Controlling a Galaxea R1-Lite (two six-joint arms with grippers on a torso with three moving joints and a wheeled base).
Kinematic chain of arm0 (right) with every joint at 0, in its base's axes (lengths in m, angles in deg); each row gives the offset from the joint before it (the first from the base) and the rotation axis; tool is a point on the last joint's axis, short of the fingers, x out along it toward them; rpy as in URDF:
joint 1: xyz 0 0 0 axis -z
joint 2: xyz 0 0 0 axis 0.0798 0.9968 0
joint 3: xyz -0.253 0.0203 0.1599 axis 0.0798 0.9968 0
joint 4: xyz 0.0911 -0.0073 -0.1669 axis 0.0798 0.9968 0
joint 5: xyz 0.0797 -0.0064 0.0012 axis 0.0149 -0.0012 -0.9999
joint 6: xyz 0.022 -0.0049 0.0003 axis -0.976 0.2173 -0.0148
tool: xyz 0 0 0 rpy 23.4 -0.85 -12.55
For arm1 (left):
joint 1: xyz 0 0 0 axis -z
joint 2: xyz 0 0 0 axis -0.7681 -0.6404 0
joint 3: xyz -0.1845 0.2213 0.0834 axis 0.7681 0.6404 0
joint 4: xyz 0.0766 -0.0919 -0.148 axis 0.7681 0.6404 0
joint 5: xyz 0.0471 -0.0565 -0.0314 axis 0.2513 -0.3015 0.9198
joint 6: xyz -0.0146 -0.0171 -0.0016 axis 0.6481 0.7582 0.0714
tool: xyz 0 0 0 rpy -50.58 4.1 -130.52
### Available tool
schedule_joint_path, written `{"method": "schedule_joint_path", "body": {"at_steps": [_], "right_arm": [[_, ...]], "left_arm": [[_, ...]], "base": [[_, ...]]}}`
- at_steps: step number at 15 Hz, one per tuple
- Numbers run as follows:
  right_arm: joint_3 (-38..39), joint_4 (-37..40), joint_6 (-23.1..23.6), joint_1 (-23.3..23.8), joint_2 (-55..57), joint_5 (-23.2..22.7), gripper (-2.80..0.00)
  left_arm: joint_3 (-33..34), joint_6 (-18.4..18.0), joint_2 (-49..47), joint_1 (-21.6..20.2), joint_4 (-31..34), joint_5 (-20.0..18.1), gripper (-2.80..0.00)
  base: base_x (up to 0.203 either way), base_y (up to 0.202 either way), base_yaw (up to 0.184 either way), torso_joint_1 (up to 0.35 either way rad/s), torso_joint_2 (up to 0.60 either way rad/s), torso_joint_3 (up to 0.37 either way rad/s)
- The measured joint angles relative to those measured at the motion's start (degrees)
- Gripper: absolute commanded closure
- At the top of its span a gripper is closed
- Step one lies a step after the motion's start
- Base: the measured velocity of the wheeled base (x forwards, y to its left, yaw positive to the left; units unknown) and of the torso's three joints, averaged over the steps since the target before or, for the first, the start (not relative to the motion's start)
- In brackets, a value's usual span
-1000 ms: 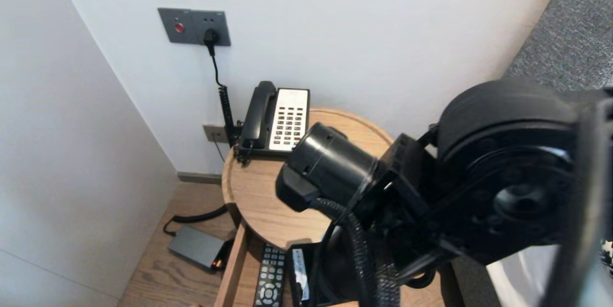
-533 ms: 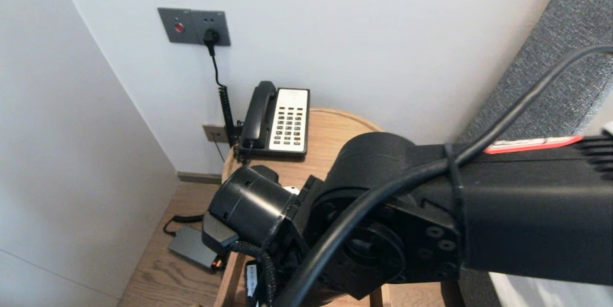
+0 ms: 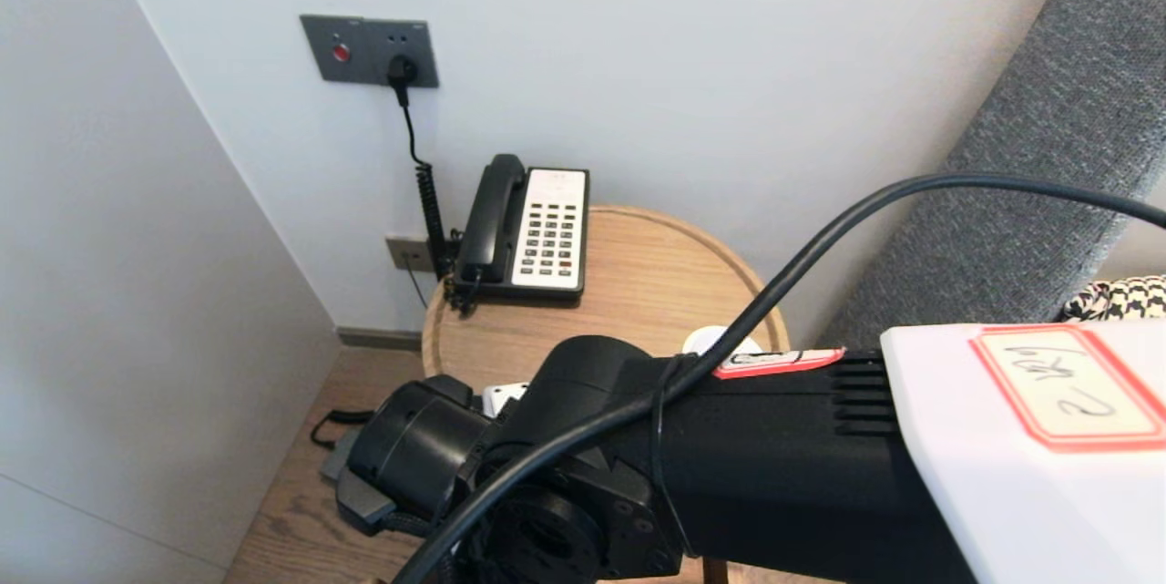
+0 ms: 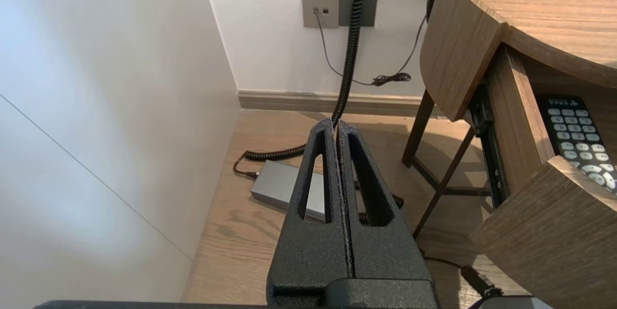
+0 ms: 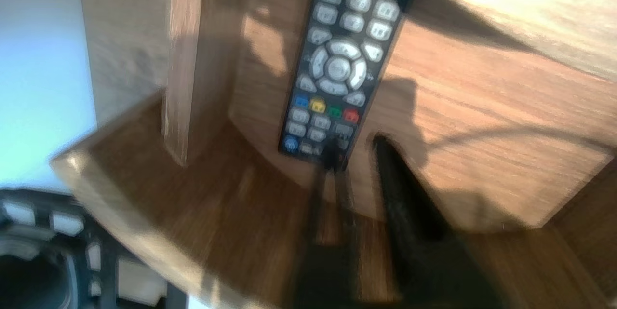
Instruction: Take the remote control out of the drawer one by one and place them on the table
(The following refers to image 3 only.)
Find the white round puck device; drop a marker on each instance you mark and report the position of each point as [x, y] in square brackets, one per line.
[706, 340]

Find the curved-front wooden table drawer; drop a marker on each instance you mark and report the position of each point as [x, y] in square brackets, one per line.
[715, 570]

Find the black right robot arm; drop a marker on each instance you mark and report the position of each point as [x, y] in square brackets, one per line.
[774, 475]

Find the black and white telephone base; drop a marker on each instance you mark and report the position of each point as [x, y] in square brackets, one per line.
[548, 238]

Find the round wooden side table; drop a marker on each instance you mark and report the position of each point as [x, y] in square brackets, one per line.
[638, 292]

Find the black telephone handset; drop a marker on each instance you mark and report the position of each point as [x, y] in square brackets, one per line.
[492, 210]

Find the thin black telephone line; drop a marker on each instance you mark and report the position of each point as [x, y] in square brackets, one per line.
[417, 288]

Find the grey power adapter brick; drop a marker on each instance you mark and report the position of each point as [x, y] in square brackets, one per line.
[342, 452]

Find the grey fabric bed headboard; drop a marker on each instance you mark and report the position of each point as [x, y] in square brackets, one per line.
[1029, 110]

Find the black white houndstooth pillow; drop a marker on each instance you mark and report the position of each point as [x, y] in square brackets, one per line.
[1116, 297]

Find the beige wall jack plate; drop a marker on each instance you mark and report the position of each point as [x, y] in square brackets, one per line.
[407, 254]

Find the brown wall baseboard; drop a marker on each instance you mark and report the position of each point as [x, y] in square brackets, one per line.
[364, 340]

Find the grey wall socket panel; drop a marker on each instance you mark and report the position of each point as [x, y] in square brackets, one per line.
[360, 42]

